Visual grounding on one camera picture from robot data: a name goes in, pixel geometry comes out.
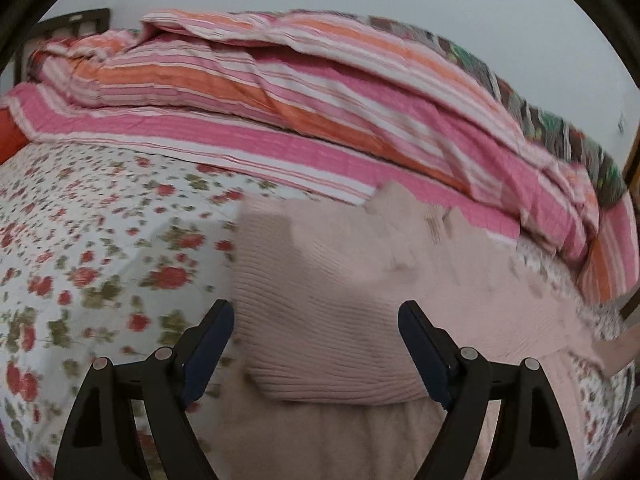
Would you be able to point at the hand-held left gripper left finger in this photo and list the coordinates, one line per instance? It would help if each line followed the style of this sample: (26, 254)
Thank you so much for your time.
(207, 355)

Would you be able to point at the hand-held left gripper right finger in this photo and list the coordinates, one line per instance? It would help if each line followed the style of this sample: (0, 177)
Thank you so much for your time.
(425, 355)

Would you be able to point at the pink knitted sweater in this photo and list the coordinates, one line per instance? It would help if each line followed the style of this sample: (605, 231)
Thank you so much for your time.
(325, 310)

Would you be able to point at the person's right forearm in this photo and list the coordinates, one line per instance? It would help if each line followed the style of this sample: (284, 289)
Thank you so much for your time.
(620, 357)

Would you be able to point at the white floral bed sheet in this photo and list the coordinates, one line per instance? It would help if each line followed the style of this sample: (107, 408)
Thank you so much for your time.
(75, 235)

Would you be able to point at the pink orange striped quilt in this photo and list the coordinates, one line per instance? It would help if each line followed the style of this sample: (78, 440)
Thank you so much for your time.
(300, 110)

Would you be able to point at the orange cloth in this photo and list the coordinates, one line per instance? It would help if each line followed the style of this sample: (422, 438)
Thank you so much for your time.
(10, 135)

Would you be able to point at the dark wooden headboard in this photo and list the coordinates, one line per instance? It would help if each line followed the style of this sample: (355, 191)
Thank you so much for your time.
(95, 20)

